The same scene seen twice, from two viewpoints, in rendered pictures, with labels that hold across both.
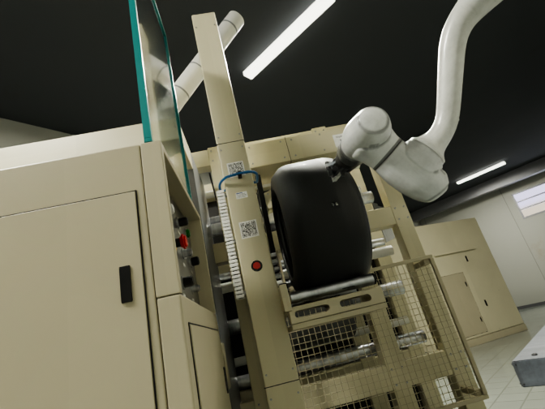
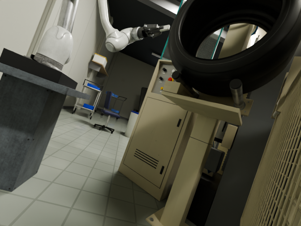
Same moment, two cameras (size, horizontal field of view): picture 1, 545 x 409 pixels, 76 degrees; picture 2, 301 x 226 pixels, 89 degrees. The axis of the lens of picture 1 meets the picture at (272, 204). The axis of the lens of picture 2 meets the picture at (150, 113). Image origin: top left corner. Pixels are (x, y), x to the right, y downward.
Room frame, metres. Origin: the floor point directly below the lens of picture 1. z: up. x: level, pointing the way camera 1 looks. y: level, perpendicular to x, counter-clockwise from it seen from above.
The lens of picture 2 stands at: (1.86, -0.94, 0.65)
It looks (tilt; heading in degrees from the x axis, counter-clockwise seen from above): 1 degrees up; 131
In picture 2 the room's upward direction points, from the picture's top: 20 degrees clockwise
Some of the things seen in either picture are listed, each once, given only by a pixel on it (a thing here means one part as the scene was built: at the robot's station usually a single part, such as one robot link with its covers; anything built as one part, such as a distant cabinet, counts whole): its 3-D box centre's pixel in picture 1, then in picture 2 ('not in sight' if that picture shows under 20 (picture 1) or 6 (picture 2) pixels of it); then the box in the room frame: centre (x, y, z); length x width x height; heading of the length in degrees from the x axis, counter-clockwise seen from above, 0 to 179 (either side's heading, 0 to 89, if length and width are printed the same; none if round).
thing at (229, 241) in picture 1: (231, 242); not in sight; (1.43, 0.21, 1.19); 0.05 x 0.04 x 0.48; 6
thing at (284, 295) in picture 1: (283, 303); (215, 100); (1.50, 0.05, 0.90); 0.40 x 0.03 x 0.10; 6
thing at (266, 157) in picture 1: (298, 157); not in sight; (1.83, -0.22, 1.71); 0.61 x 0.25 x 0.15; 96
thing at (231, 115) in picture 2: (331, 318); (204, 108); (1.52, -0.12, 0.80); 0.37 x 0.36 x 0.02; 6
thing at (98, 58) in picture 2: not in sight; (100, 61); (-3.41, 1.65, 1.90); 0.48 x 0.40 x 0.27; 140
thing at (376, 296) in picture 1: (335, 306); (183, 97); (1.38, -0.14, 0.83); 0.36 x 0.09 x 0.06; 96
